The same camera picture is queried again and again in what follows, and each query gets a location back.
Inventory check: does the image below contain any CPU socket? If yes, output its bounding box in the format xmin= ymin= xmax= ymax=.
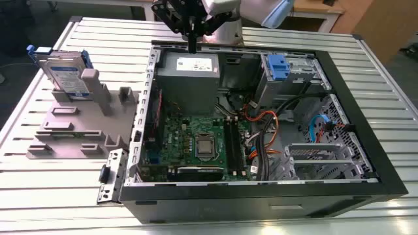
xmin=193 ymin=133 xmax=220 ymax=162

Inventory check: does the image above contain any black graphics card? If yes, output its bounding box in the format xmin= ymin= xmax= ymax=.
xmin=168 ymin=165 xmax=225 ymax=182

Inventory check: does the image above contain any black open PC case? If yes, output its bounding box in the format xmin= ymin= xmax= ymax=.
xmin=117 ymin=40 xmax=410 ymax=225

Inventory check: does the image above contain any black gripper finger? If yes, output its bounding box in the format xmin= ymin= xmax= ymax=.
xmin=151 ymin=0 xmax=193 ymax=54
xmin=192 ymin=13 xmax=236 ymax=54

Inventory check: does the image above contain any brown wooden cabinet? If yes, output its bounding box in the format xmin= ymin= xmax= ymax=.
xmin=328 ymin=0 xmax=418 ymax=65

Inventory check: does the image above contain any orange wire bundle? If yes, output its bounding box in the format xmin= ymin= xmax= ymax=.
xmin=243 ymin=110 xmax=282 ymax=160

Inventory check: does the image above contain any hard disk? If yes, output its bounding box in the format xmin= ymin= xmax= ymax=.
xmin=26 ymin=45 xmax=95 ymax=100

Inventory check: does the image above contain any green RAM stick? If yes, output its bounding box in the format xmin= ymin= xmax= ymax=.
xmin=48 ymin=131 xmax=87 ymax=139

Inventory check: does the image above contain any grey parts rack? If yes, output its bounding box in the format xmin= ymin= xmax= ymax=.
xmin=25 ymin=68 xmax=141 ymax=160

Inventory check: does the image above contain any orange power wire black plug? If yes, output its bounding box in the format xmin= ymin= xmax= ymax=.
xmin=320 ymin=120 xmax=358 ymax=133

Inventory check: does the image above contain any silver CPU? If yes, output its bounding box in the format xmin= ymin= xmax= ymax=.
xmin=199 ymin=139 xmax=215 ymax=154

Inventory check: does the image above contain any black chair caster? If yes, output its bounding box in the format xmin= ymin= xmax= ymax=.
xmin=398 ymin=44 xmax=418 ymax=56

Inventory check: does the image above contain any blue drive cage latch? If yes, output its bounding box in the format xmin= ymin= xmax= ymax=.
xmin=266 ymin=53 xmax=292 ymax=82

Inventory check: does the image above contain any metal slot bracket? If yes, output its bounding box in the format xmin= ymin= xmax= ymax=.
xmin=95 ymin=147 xmax=128 ymax=204

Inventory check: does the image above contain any silver drive cage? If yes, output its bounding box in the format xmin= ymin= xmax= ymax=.
xmin=254 ymin=51 xmax=331 ymax=117

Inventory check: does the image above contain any green motherboard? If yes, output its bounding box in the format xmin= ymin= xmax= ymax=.
xmin=139 ymin=115 xmax=259 ymax=182

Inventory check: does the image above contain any blue data wire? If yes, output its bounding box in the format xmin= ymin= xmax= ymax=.
xmin=307 ymin=113 xmax=332 ymax=144

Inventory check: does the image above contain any black RAM slot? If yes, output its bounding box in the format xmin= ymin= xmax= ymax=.
xmin=223 ymin=116 xmax=239 ymax=176

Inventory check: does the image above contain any thick black cable bundle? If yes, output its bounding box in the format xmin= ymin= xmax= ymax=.
xmin=254 ymin=92 xmax=328 ymax=182

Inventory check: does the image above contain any grey power supply unit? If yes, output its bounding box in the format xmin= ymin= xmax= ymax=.
xmin=152 ymin=50 xmax=221 ymax=118

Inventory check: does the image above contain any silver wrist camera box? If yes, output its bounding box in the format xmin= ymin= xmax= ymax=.
xmin=200 ymin=0 xmax=241 ymax=17

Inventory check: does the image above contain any black bracket latch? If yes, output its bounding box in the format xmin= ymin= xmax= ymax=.
xmin=97 ymin=164 xmax=112 ymax=184

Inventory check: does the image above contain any metal disk bay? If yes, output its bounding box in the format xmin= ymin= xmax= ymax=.
xmin=283 ymin=142 xmax=374 ymax=181

